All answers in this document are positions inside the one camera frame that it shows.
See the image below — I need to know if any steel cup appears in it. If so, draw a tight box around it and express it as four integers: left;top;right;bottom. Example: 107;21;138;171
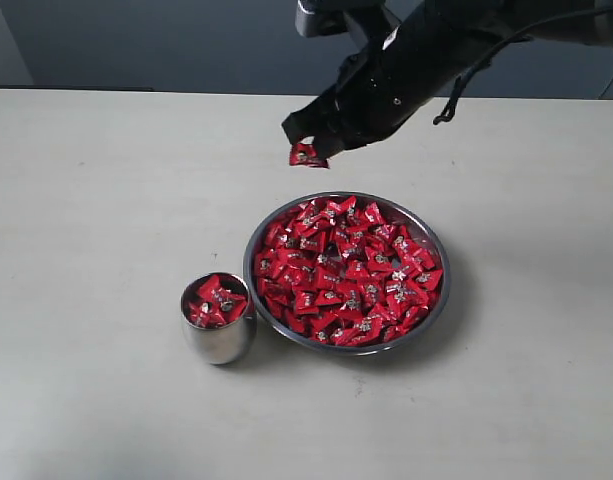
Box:
180;272;257;365

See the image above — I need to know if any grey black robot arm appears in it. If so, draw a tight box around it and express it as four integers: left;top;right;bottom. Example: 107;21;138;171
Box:
282;0;613;168

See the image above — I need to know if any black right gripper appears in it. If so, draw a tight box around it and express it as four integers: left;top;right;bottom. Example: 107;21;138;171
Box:
281;1;501;160

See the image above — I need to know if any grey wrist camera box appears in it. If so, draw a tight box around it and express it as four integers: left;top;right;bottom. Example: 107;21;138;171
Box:
295;0;360;38

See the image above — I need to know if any red candy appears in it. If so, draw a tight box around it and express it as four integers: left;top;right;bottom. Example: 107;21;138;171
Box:
195;274;231;304
289;142;329;169
187;301;227;329
218;293;248;324

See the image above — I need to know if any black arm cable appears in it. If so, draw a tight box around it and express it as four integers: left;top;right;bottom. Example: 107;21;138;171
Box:
432;19;537;126

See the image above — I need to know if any steel bowl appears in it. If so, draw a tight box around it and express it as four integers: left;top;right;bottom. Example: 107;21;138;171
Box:
243;192;451;356

